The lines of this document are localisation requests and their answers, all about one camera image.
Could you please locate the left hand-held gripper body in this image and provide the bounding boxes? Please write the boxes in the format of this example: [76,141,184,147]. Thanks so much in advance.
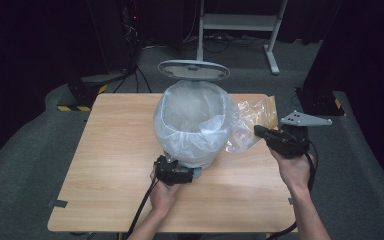
[153,154,185,187]

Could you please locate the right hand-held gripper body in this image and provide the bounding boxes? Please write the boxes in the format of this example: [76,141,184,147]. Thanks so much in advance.
[265,110,334,160]

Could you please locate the clear yellow plastic bag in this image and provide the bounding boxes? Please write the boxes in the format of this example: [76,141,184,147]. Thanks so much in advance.
[225,95,279,154]

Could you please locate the clear plastic bin liner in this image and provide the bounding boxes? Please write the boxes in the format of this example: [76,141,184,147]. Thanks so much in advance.
[153,79,237,169]

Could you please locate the grey white pedal trash can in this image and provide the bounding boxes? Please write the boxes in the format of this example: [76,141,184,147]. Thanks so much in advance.
[152,59,236,180]

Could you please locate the person's left hand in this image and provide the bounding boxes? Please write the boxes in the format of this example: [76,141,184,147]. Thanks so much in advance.
[149,169,182,218]

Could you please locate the person's right hand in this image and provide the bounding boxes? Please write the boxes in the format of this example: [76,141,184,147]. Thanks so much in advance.
[268,147,315,197]

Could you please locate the black base with yellow stripes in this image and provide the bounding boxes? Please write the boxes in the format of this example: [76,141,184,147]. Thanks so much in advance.
[56,73,109,113]
[294,86,346,117]

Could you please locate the white metal stand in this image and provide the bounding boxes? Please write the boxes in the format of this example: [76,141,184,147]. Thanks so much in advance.
[195,0,290,76]

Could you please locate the dark equipment rack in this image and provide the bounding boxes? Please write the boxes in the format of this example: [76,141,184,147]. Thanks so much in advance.
[86,0,145,73]

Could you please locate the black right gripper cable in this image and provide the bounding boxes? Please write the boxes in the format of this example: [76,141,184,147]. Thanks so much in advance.
[265,141,319,240]

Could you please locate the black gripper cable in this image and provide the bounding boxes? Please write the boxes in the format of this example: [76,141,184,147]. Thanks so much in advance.
[125,177,160,240]
[265,141,319,240]

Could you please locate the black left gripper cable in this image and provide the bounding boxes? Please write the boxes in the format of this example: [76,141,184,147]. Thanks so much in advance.
[125,177,160,240]

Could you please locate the cables under white stand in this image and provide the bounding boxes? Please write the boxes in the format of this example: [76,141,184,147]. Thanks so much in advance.
[182,30,268,54]

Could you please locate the black floor cables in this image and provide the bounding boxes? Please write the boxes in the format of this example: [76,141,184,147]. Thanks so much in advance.
[113,64,153,95]

